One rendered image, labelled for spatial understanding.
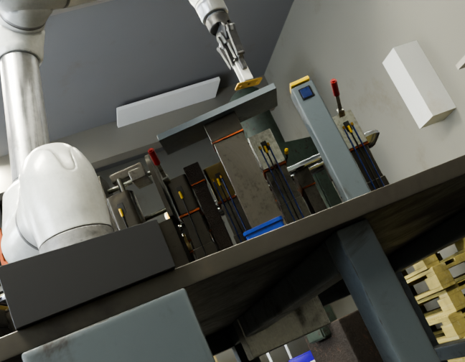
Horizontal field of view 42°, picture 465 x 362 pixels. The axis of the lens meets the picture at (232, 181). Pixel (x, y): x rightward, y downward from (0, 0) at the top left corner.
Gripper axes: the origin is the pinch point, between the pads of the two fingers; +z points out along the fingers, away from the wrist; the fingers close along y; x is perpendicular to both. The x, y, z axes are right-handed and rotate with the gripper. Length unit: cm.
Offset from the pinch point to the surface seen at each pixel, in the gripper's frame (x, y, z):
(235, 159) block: 13.1, 2.9, 24.6
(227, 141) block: 13.0, 2.8, 18.7
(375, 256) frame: 14, -39, 68
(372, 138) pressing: -45, 19, 27
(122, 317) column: 65, -39, 60
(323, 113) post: -13.2, -7.9, 23.0
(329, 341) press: -156, 354, 88
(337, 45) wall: -256, 274, -145
